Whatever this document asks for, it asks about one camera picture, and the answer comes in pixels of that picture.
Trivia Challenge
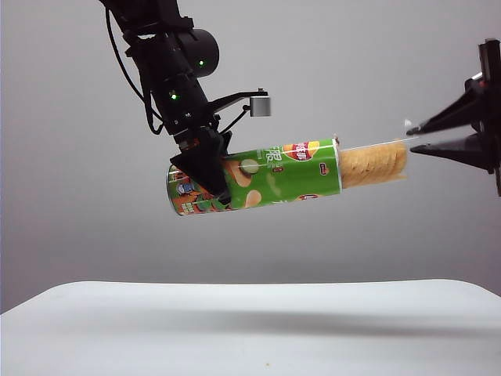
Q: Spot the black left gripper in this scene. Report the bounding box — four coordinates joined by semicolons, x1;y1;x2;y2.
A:
169;124;234;207

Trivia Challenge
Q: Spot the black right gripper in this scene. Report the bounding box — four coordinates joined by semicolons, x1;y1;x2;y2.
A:
405;38;501;197

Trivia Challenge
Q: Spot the green chips tub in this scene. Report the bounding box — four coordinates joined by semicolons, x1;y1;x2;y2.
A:
165;136;345;218

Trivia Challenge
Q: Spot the transparent plastic chip tray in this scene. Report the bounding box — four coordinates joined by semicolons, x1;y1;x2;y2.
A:
335;136;417;190

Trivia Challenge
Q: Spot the stack of potato chips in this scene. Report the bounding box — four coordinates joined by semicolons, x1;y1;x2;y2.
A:
337;141;409;189

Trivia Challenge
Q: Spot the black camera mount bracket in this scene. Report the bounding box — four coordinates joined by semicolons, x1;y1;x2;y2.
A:
206;88;271;132

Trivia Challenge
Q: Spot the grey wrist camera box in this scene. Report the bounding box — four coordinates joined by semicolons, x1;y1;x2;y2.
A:
249;95;272;118

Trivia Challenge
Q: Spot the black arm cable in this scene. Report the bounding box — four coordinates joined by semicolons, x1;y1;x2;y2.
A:
103;6;166;136

